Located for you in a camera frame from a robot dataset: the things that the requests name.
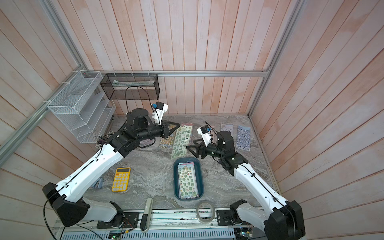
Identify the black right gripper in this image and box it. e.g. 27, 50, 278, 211
188, 138, 227, 161

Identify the clear tape roll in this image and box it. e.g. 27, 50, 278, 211
196, 201, 216, 224

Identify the red pencil cup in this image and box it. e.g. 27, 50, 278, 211
96, 134, 110, 149

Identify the pink sticker sheet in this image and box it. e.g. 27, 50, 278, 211
140, 139, 155, 147

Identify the light blue sticker sheet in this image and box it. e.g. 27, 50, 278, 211
221, 124, 233, 135

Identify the yellow calculator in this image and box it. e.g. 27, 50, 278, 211
111, 168, 131, 192

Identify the grey stapler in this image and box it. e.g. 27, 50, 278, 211
140, 198, 153, 233

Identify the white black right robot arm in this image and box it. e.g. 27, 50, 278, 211
187, 126, 307, 240

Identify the green sticker sheet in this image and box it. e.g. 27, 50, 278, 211
178, 162, 199, 200
171, 125, 193, 160

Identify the dark blue sticker sheet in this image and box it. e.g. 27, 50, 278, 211
236, 126, 251, 151

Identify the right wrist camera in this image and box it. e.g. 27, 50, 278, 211
197, 125, 213, 147

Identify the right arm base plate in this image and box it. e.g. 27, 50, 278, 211
216, 210, 252, 226

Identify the colourful small sticker sheet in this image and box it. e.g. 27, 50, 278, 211
159, 132, 176, 149

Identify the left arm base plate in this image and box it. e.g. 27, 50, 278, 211
97, 212, 140, 229

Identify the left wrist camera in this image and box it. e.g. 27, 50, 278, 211
152, 102, 169, 125

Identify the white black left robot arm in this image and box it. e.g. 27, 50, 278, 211
43, 108, 180, 228

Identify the red blue cat sticker sheet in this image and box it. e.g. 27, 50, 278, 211
181, 123, 194, 127

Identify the white mesh wall shelf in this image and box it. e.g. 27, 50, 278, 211
48, 71, 116, 144

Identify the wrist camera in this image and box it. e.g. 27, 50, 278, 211
197, 125, 213, 147
152, 102, 169, 125

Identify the blue binder clip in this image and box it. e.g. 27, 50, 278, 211
92, 177, 104, 189

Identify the teal storage box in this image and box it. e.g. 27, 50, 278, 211
174, 158, 205, 201

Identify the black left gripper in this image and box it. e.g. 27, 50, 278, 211
136, 120, 181, 141

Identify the black mesh wall basket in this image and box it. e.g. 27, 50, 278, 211
101, 73, 160, 101

